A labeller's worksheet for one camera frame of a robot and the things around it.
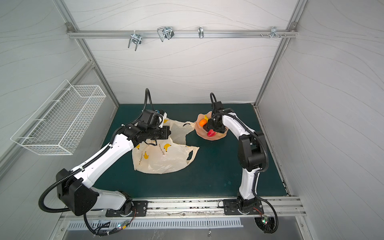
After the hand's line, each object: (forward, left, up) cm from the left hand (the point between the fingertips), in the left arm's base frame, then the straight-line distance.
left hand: (173, 130), depth 78 cm
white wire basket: (-5, +52, +10) cm, 53 cm away
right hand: (+13, -24, -12) cm, 30 cm away
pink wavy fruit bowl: (+12, -17, -20) cm, 29 cm away
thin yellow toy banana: (+22, -19, -16) cm, 33 cm away
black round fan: (-38, -48, -24) cm, 65 cm away
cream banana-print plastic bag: (-11, +3, -9) cm, 14 cm away
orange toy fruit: (+18, -16, -15) cm, 28 cm away
